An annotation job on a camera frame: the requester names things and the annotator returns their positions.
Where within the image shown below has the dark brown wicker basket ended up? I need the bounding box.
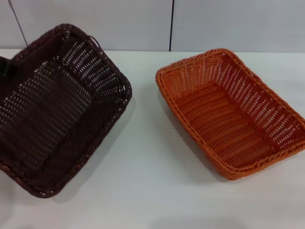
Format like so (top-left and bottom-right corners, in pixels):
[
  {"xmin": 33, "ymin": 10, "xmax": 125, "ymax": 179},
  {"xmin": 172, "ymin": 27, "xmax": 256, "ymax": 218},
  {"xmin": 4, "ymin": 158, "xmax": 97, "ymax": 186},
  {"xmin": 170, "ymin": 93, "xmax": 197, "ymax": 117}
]
[{"xmin": 0, "ymin": 23, "xmax": 132, "ymax": 199}]

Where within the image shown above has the orange wicker basket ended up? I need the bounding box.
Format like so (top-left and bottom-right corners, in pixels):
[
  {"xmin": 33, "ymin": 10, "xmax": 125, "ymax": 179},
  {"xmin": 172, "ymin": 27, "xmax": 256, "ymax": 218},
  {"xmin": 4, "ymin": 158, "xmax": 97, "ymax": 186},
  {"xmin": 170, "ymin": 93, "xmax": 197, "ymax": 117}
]
[{"xmin": 155, "ymin": 48, "xmax": 305, "ymax": 181}]

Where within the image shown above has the dark vertical wall strip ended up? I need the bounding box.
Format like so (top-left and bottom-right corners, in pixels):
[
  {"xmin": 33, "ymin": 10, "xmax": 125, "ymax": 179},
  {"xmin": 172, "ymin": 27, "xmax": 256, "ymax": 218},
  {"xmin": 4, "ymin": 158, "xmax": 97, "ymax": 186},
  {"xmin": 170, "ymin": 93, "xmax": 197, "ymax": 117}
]
[{"xmin": 168, "ymin": 0, "xmax": 176, "ymax": 52}]

